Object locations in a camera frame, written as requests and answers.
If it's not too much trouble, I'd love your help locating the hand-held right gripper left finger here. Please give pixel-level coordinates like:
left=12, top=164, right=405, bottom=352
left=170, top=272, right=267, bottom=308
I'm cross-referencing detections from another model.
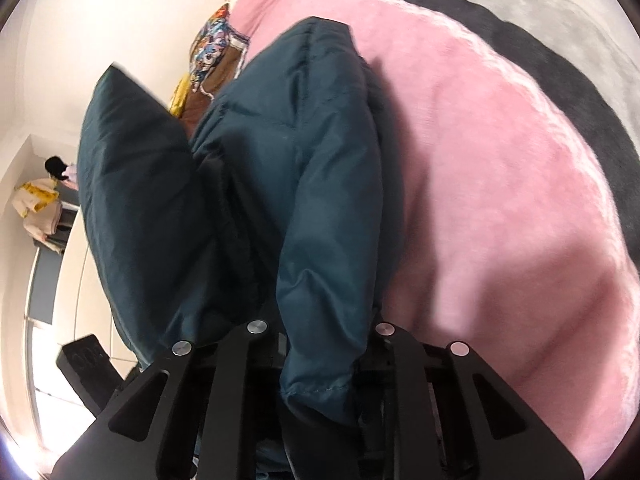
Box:
left=51, top=320, right=290, bottom=480

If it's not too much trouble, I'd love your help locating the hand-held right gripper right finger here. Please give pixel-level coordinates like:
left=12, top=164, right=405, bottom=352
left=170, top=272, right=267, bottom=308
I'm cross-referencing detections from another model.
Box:
left=371, top=323, right=584, bottom=480

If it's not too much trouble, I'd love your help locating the dark teal puffer jacket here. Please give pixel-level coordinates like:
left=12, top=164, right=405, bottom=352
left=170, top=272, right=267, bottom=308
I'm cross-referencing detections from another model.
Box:
left=76, top=16, right=408, bottom=480

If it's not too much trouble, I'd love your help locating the grey cabinet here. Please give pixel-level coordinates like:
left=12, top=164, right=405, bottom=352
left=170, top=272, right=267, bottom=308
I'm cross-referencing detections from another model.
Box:
left=27, top=187, right=81, bottom=326

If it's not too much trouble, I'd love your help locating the white and yellow clothing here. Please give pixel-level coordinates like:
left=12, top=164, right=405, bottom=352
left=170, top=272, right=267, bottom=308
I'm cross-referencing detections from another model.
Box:
left=12, top=177, right=63, bottom=253

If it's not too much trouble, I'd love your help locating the plush multicolour blanket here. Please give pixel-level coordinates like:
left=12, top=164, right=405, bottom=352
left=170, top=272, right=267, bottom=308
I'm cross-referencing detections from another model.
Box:
left=235, top=0, right=637, bottom=480

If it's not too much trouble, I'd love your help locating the black round object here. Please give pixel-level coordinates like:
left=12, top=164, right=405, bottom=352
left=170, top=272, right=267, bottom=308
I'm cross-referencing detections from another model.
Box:
left=44, top=156, right=72, bottom=184

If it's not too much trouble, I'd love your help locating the yellow cloth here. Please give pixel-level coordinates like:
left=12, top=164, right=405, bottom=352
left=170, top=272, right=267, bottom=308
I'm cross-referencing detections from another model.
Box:
left=169, top=74, right=194, bottom=117

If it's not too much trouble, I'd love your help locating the colourful cartoon printed cloth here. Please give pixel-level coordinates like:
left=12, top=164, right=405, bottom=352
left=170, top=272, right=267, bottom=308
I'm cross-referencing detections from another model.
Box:
left=180, top=2, right=251, bottom=133

